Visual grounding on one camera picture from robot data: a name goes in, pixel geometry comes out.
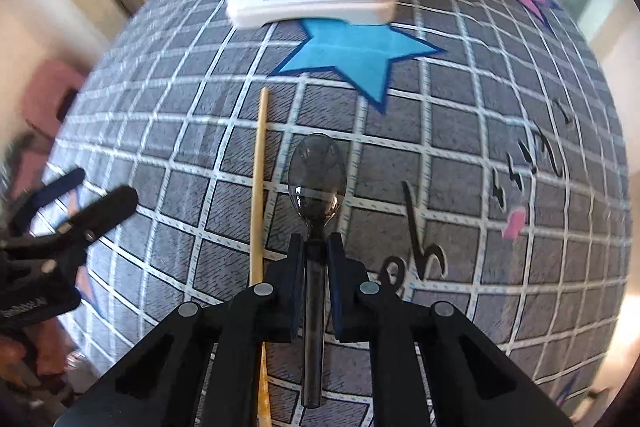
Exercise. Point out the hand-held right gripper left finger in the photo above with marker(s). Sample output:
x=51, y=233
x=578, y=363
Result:
x=296, y=292

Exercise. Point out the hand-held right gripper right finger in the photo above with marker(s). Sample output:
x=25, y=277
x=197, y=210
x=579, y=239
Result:
x=337, y=292

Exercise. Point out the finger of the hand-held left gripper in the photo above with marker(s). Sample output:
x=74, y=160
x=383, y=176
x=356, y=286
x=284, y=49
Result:
x=52, y=189
x=107, y=207

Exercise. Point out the wooden chopstick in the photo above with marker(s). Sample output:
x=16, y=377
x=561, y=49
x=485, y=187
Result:
x=258, y=187

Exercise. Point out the clear grey plastic spoon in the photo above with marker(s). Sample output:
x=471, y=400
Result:
x=315, y=177

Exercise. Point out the person's left hand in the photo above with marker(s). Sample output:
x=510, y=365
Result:
x=42, y=352

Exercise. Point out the pink chair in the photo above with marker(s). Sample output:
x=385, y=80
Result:
x=50, y=97

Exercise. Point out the grey checked tablecloth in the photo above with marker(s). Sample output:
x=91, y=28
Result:
x=200, y=157

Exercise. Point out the small pink sticker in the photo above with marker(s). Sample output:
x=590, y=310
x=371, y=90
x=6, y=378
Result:
x=514, y=222

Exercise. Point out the blue star sticker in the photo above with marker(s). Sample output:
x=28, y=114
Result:
x=350, y=52

